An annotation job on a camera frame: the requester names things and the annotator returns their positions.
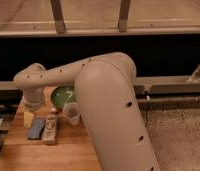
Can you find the right metal frame leg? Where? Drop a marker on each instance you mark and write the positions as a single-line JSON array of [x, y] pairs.
[[123, 15]]

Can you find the left metal frame leg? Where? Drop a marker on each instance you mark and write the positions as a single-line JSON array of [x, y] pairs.
[[58, 16]]

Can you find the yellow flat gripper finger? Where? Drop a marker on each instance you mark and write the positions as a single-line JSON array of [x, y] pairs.
[[28, 118]]

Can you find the blue sponge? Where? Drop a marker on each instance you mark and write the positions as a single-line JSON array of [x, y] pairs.
[[35, 131]]

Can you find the white bottle with label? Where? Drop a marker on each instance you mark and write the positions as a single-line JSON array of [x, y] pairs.
[[50, 129]]

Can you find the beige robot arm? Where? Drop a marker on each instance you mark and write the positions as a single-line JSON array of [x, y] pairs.
[[104, 90]]

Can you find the clear plastic cup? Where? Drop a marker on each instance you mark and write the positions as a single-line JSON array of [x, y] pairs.
[[71, 113]]

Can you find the metal frame leg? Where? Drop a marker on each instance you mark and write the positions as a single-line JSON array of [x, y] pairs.
[[123, 15], [58, 16]]

